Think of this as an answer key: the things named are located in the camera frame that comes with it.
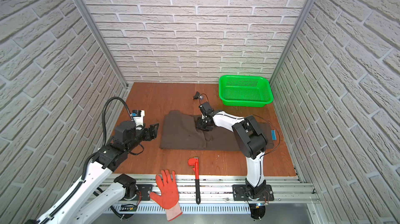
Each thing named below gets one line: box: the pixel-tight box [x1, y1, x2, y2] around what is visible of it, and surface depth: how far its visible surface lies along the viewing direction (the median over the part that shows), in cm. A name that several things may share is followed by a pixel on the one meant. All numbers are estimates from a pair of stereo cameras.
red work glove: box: [149, 169, 183, 222], surface depth 75 cm
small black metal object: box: [192, 91, 204, 101], surface depth 115 cm
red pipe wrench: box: [188, 156, 202, 205], surface depth 81 cm
